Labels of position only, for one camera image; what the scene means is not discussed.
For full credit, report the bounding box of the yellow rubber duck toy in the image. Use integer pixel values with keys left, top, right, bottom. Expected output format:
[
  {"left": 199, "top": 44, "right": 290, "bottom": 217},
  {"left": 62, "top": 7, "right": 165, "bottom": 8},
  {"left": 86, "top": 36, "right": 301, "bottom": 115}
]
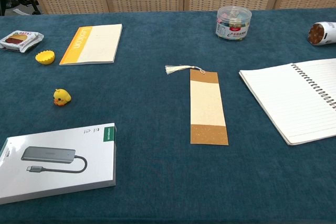
[{"left": 53, "top": 88, "right": 72, "bottom": 108}]

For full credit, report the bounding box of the yellow eggshell cup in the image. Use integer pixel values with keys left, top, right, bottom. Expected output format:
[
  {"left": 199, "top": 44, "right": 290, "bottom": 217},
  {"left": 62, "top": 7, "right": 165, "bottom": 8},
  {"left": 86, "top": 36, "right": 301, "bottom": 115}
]
[{"left": 35, "top": 49, "right": 56, "bottom": 66}]

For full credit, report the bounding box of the brown cream bookmark with tassel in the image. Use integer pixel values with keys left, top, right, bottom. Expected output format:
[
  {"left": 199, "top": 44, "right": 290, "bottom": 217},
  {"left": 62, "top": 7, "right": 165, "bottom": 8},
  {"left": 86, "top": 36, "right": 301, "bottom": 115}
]
[{"left": 164, "top": 64, "right": 229, "bottom": 146}]

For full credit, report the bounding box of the blue table cloth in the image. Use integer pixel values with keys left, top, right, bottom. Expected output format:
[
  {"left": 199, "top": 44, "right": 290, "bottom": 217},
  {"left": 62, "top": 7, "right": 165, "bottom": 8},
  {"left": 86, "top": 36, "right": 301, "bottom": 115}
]
[{"left": 0, "top": 7, "right": 336, "bottom": 224}]

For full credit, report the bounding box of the yellow cream notebook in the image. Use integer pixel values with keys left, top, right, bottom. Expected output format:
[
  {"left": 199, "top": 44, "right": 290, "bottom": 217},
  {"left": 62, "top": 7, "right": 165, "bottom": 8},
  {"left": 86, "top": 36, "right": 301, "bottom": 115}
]
[{"left": 59, "top": 23, "right": 123, "bottom": 66}]

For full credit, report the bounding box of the clear tub of binder clips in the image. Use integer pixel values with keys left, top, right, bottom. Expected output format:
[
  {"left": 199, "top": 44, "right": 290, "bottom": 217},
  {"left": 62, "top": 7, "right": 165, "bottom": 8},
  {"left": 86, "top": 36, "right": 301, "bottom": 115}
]
[{"left": 215, "top": 5, "right": 253, "bottom": 41}]

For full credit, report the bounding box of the open spiral notebook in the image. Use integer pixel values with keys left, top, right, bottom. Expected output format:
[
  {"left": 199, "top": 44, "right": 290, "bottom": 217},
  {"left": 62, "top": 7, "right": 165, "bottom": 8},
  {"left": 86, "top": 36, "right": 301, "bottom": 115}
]
[{"left": 238, "top": 58, "right": 336, "bottom": 146}]

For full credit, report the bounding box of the white USB hub box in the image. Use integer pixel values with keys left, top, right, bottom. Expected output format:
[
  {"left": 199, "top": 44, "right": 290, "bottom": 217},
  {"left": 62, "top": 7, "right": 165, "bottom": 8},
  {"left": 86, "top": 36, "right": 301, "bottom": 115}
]
[{"left": 0, "top": 122, "right": 118, "bottom": 206}]

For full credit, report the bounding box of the snack packet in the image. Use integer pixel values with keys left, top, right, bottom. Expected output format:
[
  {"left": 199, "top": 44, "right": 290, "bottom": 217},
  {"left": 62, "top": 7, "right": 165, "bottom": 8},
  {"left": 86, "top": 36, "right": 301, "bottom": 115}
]
[{"left": 0, "top": 30, "right": 44, "bottom": 53}]

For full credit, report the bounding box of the white tube with brown end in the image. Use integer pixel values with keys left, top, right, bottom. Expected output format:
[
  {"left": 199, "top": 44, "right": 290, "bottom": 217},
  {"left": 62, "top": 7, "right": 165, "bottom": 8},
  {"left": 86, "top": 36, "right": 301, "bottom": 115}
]
[{"left": 307, "top": 21, "right": 336, "bottom": 47}]

